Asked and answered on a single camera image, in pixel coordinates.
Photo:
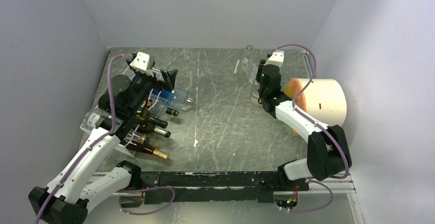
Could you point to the clear glass flask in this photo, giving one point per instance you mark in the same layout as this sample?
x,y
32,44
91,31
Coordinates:
x,y
249,50

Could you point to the blue clear bottle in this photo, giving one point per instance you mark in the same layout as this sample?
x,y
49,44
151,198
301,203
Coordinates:
x,y
176,96

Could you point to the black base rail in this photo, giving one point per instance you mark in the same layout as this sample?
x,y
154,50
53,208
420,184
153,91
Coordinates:
x,y
215,186

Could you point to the clear amber liquor bottle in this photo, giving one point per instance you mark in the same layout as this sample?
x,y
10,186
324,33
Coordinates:
x,y
255,87

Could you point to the white pink capped pen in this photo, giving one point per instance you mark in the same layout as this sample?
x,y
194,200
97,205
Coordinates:
x,y
236,67

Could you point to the clear bottle white label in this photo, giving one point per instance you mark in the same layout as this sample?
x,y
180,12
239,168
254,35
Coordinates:
x,y
90,119

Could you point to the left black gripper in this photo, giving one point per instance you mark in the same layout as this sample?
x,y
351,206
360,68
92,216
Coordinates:
x,y
168,76

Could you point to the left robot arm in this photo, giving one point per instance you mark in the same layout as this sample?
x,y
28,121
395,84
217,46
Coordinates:
x,y
69,197

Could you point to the dark green wine bottle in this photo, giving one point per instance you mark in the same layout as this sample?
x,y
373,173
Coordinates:
x,y
149,119

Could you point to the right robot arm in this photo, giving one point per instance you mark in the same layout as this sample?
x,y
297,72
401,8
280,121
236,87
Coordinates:
x,y
327,151

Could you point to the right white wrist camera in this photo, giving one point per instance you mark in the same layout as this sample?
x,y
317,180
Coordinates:
x,y
276,58

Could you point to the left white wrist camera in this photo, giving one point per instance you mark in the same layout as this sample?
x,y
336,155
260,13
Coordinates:
x,y
141,62

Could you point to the aluminium frame rail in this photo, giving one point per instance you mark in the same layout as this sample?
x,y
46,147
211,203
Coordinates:
x,y
283,200

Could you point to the small dark capped bottle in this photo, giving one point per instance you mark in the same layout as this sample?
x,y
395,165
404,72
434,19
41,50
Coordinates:
x,y
172,112

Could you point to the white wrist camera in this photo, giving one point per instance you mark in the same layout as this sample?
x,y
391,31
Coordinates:
x,y
141,62
276,58

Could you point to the gold foil wine bottle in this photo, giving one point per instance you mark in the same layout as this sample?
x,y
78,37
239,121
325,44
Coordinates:
x,y
148,149

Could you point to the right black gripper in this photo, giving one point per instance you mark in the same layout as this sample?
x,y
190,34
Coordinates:
x,y
262,62

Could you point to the white cylinder orange face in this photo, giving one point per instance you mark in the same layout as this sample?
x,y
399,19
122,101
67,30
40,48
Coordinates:
x,y
325,101

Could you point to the white wire wine rack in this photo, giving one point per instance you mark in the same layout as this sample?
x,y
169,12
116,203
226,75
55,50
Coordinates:
x,y
123,103

